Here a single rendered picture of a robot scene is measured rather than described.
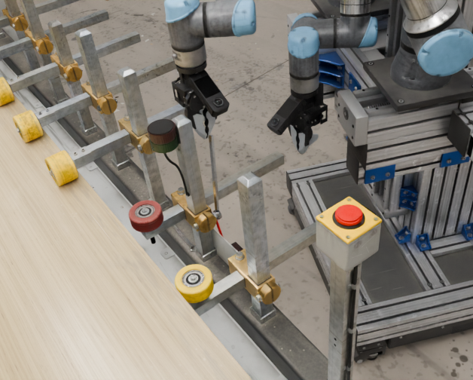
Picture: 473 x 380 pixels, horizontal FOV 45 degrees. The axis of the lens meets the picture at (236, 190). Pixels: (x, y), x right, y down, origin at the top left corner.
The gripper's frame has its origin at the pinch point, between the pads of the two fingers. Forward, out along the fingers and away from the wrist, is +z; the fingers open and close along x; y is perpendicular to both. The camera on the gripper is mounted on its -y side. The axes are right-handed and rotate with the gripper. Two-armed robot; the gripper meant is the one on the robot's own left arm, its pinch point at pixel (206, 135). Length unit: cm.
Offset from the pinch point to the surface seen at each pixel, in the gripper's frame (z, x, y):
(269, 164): 13.3, -13.9, -6.3
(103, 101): 2.1, 12.2, 36.7
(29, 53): 17, 12, 114
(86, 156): 3.5, 26.1, 17.9
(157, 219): 8.8, 21.3, -9.1
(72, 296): 9, 47, -18
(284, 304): 99, -26, 7
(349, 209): -24, 10, -60
